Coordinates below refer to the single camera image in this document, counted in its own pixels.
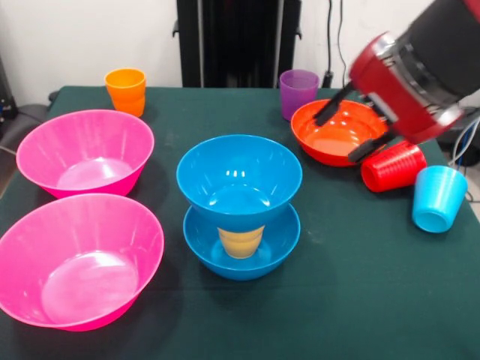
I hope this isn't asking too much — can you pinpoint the blue plastic bowl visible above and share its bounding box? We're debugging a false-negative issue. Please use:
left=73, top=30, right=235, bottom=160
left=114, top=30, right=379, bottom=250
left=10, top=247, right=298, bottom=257
left=182, top=204, right=302, bottom=282
left=175, top=134, right=304, bottom=233

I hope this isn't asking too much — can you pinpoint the light blue plastic cup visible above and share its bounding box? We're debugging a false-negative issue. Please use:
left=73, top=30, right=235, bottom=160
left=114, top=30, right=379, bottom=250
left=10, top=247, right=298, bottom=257
left=412, top=165, right=469, bottom=234

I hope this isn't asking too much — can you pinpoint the black cable with plug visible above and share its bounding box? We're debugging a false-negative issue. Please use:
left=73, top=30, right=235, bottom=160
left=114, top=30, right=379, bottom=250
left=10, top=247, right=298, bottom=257
left=322, top=0, right=350, bottom=90

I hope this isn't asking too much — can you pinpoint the purple plastic cup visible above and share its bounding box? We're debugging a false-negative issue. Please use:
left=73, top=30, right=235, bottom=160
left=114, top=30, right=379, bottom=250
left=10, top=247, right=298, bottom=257
left=279, top=69, right=320, bottom=122

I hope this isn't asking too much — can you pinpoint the red-orange plastic bowl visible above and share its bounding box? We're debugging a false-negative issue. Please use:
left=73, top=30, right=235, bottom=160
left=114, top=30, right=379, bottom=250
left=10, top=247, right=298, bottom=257
left=290, top=98, right=391, bottom=168

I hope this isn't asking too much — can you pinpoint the tangle of floor cables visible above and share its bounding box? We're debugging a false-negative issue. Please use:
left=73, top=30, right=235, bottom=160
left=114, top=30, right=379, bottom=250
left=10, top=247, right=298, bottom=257
left=448, top=115, right=480, bottom=203

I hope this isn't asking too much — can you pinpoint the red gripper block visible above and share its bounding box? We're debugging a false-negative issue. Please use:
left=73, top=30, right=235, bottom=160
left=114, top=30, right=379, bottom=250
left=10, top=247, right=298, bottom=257
left=313, top=32, right=465, bottom=164

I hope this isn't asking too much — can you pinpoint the dark green table cloth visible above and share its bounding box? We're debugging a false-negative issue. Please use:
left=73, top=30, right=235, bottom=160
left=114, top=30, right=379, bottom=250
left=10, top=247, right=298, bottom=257
left=0, top=85, right=480, bottom=360

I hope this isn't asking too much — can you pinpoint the red plastic cup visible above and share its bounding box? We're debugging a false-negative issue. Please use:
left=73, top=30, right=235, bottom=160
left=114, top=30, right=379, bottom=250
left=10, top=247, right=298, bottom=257
left=360, top=140, right=428, bottom=194

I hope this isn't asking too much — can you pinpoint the orange plastic cup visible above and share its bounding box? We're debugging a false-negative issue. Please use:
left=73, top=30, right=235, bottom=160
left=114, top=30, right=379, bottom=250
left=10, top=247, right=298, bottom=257
left=103, top=67, right=147, bottom=118

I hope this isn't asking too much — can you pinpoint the black upright post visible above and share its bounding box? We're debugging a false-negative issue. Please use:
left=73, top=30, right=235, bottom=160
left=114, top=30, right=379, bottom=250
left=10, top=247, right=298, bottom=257
left=172, top=0, right=303, bottom=89

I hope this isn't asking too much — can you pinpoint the pink plastic bowl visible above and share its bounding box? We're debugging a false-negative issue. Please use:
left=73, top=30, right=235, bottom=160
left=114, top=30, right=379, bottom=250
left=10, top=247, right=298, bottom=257
left=15, top=109, right=155, bottom=199
left=0, top=193, right=165, bottom=332

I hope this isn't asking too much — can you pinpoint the yellow plastic cup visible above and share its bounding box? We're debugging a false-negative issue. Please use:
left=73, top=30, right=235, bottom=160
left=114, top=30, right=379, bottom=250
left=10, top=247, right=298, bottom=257
left=217, top=223, right=266, bottom=260

